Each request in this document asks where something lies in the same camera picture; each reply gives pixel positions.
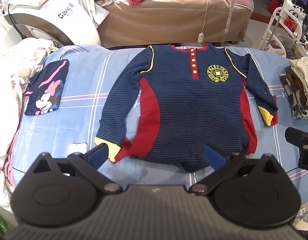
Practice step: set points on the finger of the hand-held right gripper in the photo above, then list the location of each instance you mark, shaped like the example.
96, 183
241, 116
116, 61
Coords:
306, 158
295, 137

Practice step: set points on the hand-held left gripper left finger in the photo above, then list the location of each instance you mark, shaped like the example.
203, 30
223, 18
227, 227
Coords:
99, 153

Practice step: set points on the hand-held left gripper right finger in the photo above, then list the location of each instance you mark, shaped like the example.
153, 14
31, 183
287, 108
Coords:
214, 155

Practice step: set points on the navy striped red-panel shirt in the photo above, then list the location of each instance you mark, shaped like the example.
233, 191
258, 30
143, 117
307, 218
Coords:
191, 110

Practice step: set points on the stack of folded clothes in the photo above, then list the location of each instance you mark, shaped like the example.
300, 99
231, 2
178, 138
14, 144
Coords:
301, 90

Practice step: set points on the white smartphone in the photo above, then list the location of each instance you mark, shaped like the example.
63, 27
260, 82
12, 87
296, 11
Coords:
76, 148

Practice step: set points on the blue plaid bed sheet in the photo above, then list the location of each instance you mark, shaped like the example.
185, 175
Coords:
89, 85

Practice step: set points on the folded navy cartoon mouse garment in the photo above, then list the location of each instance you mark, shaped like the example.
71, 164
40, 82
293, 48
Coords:
46, 90

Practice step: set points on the pink cloth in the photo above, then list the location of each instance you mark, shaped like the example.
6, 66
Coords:
12, 160

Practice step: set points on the white metal rack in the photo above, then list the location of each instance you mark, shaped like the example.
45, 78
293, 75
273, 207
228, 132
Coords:
274, 25

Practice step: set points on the beige fuzzy blanket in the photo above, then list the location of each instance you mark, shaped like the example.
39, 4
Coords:
11, 67

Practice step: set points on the red box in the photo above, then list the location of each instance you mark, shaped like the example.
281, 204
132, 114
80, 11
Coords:
273, 5

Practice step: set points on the beige covered bed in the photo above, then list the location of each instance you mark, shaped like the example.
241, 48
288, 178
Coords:
169, 22

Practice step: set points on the white curved machine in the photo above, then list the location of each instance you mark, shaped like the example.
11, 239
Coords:
48, 12

